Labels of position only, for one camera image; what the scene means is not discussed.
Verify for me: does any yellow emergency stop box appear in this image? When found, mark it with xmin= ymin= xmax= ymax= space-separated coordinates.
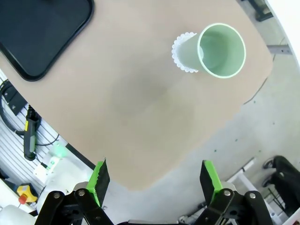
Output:
xmin=15 ymin=184 xmax=38 ymax=205

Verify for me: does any aluminium slotted mounting base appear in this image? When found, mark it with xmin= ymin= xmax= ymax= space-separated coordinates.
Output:
xmin=0 ymin=70 xmax=94 ymax=211

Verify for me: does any black plastic serving tray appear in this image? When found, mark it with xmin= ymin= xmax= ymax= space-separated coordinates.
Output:
xmin=0 ymin=0 xmax=95 ymax=82

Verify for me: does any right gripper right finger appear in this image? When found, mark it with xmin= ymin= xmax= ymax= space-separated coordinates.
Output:
xmin=194 ymin=160 xmax=275 ymax=225

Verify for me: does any white scalloped paper coaster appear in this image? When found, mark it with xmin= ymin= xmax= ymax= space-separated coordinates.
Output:
xmin=171 ymin=32 xmax=199 ymax=73

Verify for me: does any large white table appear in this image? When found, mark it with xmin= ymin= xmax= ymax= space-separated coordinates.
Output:
xmin=266 ymin=0 xmax=300 ymax=59

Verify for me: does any black metal bracket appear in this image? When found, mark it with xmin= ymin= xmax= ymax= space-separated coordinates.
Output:
xmin=4 ymin=90 xmax=28 ymax=115

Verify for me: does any black wheeled office chair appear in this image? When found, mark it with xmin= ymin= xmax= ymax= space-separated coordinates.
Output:
xmin=262 ymin=155 xmax=300 ymax=218

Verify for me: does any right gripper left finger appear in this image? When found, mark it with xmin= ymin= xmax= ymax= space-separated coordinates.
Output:
xmin=35 ymin=157 xmax=113 ymax=225

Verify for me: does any pale green tall cup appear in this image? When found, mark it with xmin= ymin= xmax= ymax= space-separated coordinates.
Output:
xmin=175 ymin=22 xmax=247 ymax=79

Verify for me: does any black handheld enabling switch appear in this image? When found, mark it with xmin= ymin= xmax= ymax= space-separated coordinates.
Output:
xmin=23 ymin=104 xmax=42 ymax=162

